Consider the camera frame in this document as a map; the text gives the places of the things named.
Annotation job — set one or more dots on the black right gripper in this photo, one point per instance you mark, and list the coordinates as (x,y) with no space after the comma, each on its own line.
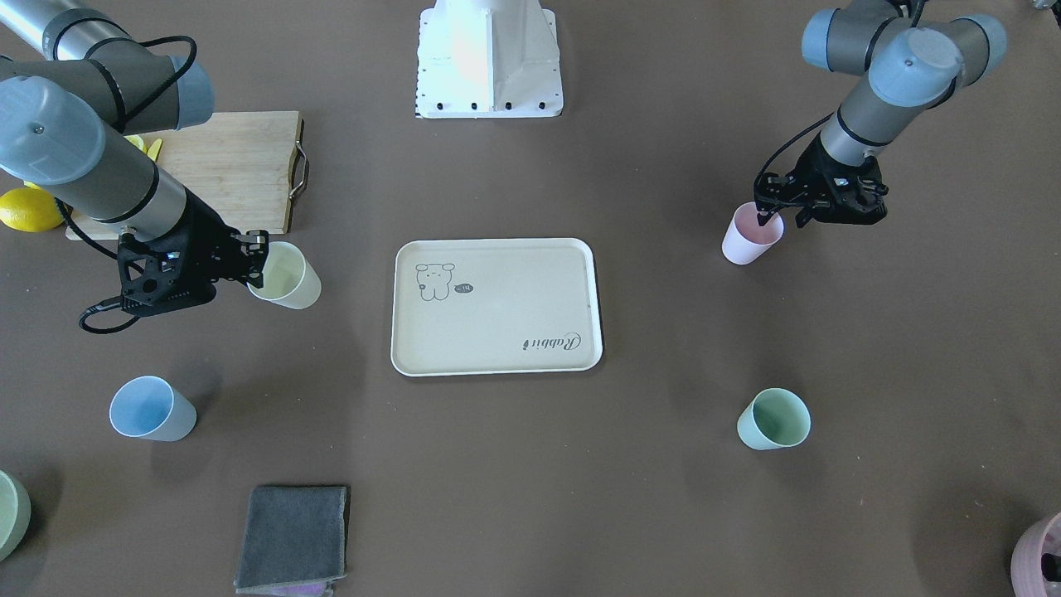
(201,235)

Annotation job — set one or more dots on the whole lemon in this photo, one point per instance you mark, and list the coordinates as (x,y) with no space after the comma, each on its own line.
(30,209)

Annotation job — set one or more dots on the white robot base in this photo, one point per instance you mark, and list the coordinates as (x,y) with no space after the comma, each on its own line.
(488,60)

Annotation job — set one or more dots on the blue cup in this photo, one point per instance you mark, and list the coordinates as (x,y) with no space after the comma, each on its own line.
(148,407)

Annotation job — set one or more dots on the green bowl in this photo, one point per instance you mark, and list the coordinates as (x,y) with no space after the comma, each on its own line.
(15,513)

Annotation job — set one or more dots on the pink container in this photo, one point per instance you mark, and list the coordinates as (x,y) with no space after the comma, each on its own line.
(1034,565)

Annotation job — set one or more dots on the grey folded cloth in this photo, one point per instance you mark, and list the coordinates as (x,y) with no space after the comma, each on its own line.
(294,541)

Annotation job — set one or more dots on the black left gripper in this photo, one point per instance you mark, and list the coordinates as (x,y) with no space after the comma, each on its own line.
(811,172)

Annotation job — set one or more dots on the cream serving tray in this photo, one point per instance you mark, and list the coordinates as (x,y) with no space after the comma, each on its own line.
(495,306)

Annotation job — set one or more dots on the green cup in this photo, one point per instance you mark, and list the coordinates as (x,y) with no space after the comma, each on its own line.
(776,418)

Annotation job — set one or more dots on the pink cup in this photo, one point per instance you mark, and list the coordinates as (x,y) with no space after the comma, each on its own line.
(751,233)

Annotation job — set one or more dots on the lemon slice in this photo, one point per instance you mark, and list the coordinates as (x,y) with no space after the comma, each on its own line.
(137,141)

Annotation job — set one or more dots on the bamboo cutting board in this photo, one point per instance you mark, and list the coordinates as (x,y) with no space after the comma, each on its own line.
(242,165)

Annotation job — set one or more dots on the yellow cup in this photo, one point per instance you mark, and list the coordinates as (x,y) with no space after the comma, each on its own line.
(288,278)

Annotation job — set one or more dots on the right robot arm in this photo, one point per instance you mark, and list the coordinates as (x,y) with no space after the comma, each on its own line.
(65,127)

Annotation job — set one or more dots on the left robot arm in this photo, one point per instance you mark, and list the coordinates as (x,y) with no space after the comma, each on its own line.
(904,68)

